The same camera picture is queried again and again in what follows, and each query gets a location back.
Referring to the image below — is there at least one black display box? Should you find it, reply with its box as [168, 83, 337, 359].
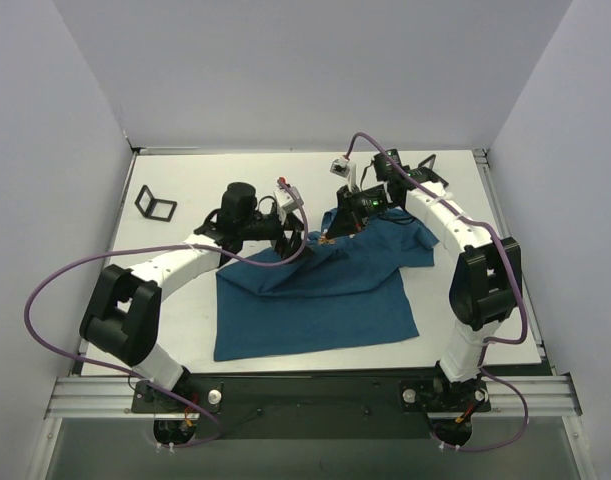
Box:
[417, 154, 449, 188]
[134, 184, 178, 223]

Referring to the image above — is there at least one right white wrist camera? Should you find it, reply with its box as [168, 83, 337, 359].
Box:
[330, 156, 358, 192]

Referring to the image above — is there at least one purple cable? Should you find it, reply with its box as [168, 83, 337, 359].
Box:
[344, 131, 531, 454]
[23, 177, 316, 449]

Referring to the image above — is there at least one aluminium frame rail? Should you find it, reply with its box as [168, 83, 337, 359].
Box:
[45, 375, 151, 420]

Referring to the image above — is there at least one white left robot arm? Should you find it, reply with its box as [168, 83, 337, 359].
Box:
[79, 179, 308, 412]

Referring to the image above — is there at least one right black display box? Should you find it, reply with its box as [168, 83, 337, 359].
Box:
[417, 154, 449, 188]

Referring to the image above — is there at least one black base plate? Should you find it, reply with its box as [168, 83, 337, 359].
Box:
[131, 368, 491, 444]

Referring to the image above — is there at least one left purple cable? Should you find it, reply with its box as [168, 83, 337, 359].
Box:
[23, 177, 316, 449]

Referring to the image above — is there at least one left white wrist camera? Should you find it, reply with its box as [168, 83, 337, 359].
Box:
[273, 177, 304, 214]

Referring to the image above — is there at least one left black display box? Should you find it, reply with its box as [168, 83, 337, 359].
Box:
[134, 184, 178, 223]

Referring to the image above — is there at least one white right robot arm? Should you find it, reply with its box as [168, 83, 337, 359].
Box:
[323, 149, 522, 384]

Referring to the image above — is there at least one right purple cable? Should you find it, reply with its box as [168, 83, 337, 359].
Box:
[344, 131, 531, 454]

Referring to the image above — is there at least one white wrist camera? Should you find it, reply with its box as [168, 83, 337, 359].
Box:
[330, 156, 358, 192]
[273, 177, 304, 214]

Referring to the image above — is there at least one blue t-shirt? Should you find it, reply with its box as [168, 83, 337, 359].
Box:
[213, 210, 438, 362]

